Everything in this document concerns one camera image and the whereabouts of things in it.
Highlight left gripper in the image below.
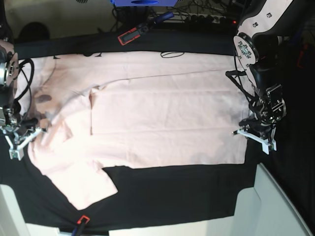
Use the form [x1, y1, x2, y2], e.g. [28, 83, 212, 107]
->
[232, 116, 276, 145]

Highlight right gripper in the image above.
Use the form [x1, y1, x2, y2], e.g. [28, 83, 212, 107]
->
[0, 108, 48, 149]

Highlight pink T-shirt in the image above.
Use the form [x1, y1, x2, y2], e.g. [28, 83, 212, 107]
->
[20, 52, 249, 210]

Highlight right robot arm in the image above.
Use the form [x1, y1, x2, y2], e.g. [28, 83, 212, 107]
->
[0, 1, 46, 158]

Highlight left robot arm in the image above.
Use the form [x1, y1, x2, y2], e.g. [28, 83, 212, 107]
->
[226, 0, 315, 153]

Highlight right orange blue clamp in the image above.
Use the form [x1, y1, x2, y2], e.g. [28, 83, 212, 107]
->
[297, 43, 309, 69]

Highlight orange blue clamp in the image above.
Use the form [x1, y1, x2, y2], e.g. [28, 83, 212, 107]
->
[118, 11, 174, 46]
[297, 43, 309, 69]
[71, 215, 90, 236]

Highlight black table cloth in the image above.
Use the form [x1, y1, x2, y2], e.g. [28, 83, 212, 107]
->
[0, 29, 315, 233]

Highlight bottom orange blue clamp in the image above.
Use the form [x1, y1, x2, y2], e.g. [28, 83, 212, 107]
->
[71, 215, 90, 236]

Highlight top orange blue clamp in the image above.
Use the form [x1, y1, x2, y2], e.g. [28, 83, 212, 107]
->
[118, 11, 174, 46]

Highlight blue box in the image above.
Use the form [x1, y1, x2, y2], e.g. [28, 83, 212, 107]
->
[110, 0, 178, 7]

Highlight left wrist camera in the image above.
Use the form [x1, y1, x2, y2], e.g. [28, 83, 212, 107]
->
[261, 140, 277, 155]

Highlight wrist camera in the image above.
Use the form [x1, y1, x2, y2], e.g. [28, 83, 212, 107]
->
[261, 140, 277, 155]
[9, 148, 24, 161]

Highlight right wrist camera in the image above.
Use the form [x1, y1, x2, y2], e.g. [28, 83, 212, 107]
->
[9, 148, 24, 161]

